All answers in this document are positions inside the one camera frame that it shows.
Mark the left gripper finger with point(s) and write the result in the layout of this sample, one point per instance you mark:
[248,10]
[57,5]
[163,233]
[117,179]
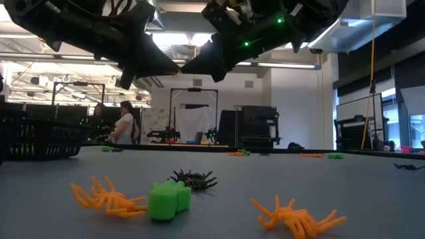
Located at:
[151,56]
[152,72]

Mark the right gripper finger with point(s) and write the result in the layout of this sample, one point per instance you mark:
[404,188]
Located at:
[222,66]
[209,53]

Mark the small black robot arm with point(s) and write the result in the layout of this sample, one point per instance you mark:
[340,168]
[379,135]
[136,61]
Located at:
[164,134]

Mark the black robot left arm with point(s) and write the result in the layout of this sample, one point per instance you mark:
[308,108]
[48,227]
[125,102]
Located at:
[66,30]

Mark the person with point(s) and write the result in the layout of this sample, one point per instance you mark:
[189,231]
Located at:
[124,126]
[98,111]

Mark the white hanging cloth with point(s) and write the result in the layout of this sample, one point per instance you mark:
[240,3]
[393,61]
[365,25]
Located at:
[194,123]

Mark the black equipment rack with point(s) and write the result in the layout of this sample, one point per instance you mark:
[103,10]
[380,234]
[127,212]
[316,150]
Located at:
[259,126]

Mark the orange plastic spider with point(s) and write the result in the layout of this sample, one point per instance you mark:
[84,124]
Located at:
[235,154]
[109,200]
[299,219]

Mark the orange green pieces right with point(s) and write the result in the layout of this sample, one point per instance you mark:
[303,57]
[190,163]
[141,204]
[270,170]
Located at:
[312,155]

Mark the pink cup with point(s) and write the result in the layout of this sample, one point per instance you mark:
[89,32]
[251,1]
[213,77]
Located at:
[405,149]

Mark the black gantry frame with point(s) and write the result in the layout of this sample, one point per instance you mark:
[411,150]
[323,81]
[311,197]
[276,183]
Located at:
[170,113]

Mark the grey ceiling air duct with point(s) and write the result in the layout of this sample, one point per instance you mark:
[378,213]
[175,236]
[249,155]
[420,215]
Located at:
[365,26]

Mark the black table frame rail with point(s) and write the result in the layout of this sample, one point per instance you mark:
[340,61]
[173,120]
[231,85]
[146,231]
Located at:
[382,154]

